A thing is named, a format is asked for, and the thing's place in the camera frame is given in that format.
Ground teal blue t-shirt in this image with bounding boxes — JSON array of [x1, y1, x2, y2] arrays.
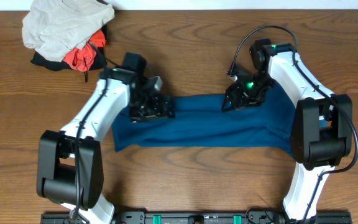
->
[[112, 85, 295, 153]]

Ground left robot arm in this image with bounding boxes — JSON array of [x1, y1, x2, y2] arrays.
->
[[36, 52, 175, 223]]

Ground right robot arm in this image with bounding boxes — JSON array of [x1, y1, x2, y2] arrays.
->
[[222, 39, 358, 223]]

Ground black garment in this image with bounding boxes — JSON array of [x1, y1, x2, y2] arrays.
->
[[30, 25, 107, 82]]

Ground red-orange garment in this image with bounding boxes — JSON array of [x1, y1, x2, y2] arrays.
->
[[63, 29, 106, 72]]

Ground beige crumpled garment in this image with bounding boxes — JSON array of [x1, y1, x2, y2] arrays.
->
[[22, 0, 114, 62]]

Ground black mounting rail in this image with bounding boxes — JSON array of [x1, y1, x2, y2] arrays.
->
[[40, 209, 353, 224]]

